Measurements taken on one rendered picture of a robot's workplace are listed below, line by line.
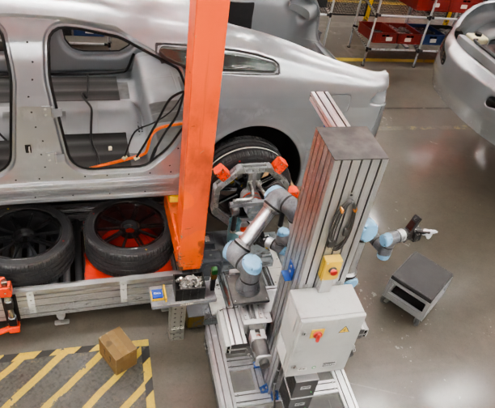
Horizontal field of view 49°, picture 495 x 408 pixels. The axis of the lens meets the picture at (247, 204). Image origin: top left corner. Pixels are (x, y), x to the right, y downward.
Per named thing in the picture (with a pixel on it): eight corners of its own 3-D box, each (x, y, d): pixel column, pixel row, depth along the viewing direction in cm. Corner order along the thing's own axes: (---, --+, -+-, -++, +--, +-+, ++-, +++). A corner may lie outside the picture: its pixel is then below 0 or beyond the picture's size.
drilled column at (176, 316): (181, 328, 395) (184, 290, 368) (184, 339, 388) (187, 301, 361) (167, 329, 392) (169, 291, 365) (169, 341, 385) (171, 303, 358)
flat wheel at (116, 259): (152, 209, 448) (152, 186, 433) (188, 261, 409) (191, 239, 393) (72, 231, 417) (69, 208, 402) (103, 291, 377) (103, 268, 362)
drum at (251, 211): (255, 200, 394) (259, 184, 385) (264, 219, 379) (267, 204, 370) (237, 201, 390) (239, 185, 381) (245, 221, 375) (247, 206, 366)
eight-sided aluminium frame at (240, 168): (277, 218, 412) (290, 160, 377) (281, 224, 407) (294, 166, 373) (208, 224, 397) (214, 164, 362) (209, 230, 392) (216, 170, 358)
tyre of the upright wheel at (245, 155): (252, 213, 438) (298, 150, 407) (260, 233, 421) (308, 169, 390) (180, 192, 404) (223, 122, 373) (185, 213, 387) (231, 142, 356)
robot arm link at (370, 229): (342, 273, 329) (365, 205, 294) (356, 291, 319) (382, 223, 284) (325, 278, 324) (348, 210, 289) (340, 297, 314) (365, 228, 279)
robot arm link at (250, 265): (248, 286, 312) (251, 271, 303) (233, 273, 318) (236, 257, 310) (264, 278, 318) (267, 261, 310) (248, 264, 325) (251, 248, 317)
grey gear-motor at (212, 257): (209, 251, 446) (213, 219, 424) (220, 290, 416) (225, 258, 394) (188, 253, 441) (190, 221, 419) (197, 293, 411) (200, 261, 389)
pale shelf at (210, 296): (211, 282, 376) (211, 279, 374) (216, 301, 364) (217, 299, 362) (148, 290, 364) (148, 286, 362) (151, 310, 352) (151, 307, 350)
